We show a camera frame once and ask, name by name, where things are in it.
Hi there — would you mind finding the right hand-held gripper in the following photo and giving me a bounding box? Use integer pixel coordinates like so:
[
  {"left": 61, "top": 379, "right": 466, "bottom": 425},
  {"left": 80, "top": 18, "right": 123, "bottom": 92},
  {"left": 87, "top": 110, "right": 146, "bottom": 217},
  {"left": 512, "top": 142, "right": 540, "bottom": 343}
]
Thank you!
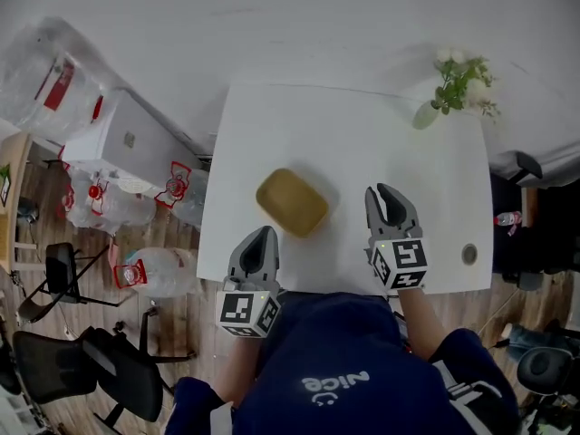
[{"left": 363, "top": 182, "right": 430, "bottom": 294}]

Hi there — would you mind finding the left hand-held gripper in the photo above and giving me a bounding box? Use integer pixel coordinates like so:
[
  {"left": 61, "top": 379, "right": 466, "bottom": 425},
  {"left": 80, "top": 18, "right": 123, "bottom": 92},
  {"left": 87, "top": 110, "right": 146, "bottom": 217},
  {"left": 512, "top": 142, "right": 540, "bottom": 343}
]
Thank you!
[{"left": 215, "top": 226, "right": 288, "bottom": 339}]

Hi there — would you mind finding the person's right forearm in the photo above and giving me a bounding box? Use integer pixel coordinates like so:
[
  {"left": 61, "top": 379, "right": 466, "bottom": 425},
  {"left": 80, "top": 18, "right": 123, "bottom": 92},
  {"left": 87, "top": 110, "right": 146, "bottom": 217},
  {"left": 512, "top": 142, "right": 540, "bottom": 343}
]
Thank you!
[{"left": 396, "top": 286, "right": 450, "bottom": 362}]

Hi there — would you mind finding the person's left forearm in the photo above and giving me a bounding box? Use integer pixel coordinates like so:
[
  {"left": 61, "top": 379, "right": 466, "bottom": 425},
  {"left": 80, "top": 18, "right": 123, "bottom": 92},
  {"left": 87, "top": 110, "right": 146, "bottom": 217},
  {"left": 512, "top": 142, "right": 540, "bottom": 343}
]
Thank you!
[{"left": 212, "top": 335, "right": 262, "bottom": 402}]

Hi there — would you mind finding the pale green vase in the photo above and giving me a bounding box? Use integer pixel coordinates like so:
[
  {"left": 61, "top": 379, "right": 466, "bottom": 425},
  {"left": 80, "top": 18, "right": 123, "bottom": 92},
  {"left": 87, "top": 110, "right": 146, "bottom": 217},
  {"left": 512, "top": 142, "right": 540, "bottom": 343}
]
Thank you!
[{"left": 411, "top": 100, "right": 440, "bottom": 131}]

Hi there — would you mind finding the red label water bottle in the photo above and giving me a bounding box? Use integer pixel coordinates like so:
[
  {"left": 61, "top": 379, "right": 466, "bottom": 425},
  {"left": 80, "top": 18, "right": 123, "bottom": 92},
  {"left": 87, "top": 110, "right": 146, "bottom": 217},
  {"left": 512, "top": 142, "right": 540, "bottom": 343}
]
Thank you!
[{"left": 493, "top": 210, "right": 523, "bottom": 227}]

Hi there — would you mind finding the person's navy shirt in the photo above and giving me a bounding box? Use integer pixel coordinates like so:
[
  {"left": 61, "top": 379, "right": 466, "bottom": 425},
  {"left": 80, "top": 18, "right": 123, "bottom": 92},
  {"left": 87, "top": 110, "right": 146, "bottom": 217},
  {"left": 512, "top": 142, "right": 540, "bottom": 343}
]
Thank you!
[{"left": 165, "top": 291, "right": 520, "bottom": 435}]

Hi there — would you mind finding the brown cardboard box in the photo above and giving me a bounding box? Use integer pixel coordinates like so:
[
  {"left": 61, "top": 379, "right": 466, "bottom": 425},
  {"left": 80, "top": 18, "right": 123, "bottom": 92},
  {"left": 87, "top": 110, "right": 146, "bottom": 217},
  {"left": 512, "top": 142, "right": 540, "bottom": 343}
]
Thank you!
[{"left": 520, "top": 186, "right": 540, "bottom": 228}]

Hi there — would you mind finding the white flower bouquet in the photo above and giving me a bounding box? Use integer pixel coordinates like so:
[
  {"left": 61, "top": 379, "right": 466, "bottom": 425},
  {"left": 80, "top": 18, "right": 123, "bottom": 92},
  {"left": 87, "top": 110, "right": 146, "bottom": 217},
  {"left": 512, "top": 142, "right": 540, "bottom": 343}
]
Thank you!
[{"left": 432, "top": 47, "right": 502, "bottom": 118}]

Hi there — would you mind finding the black mesh office chair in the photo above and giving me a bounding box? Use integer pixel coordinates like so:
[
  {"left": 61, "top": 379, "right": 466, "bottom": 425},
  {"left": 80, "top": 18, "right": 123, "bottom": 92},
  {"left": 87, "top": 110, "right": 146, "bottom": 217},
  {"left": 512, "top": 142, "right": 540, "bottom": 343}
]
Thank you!
[{"left": 12, "top": 305, "right": 198, "bottom": 425}]

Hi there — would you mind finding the black ergonomic office chair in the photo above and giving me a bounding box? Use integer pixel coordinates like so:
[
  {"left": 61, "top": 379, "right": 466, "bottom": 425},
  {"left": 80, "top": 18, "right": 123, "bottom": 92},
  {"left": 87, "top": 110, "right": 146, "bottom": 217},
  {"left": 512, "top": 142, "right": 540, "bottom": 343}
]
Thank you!
[{"left": 491, "top": 150, "right": 580, "bottom": 292}]

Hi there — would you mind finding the black folding chair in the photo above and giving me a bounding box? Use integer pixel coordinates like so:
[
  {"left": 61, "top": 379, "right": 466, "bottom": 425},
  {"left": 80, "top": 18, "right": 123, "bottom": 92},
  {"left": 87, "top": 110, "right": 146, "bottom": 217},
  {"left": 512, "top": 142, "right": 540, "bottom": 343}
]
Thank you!
[{"left": 17, "top": 242, "right": 132, "bottom": 324}]

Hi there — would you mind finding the black round stool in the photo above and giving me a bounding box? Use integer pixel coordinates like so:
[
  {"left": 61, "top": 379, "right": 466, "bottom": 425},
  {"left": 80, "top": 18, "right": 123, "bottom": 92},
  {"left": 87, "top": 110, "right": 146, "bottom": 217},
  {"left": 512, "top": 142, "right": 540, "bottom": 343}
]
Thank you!
[{"left": 516, "top": 346, "right": 573, "bottom": 397}]

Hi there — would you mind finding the light wooden desk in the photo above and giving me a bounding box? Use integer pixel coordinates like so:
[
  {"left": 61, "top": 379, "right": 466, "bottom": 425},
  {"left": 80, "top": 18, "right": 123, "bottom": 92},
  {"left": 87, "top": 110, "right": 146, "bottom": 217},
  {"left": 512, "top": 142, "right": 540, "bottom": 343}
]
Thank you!
[{"left": 0, "top": 131, "right": 40, "bottom": 274}]

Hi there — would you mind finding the black white shoulder strap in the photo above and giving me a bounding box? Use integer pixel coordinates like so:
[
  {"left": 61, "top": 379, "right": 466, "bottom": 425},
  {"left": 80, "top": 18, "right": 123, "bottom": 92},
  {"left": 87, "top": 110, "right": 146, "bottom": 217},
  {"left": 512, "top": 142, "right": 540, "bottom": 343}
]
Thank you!
[{"left": 432, "top": 360, "right": 504, "bottom": 425}]

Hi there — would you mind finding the small black picture frame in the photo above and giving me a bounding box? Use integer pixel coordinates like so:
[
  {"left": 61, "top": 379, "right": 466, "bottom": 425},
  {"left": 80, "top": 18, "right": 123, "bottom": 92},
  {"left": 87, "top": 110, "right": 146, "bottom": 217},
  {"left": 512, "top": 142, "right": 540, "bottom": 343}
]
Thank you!
[{"left": 0, "top": 163, "right": 13, "bottom": 208}]

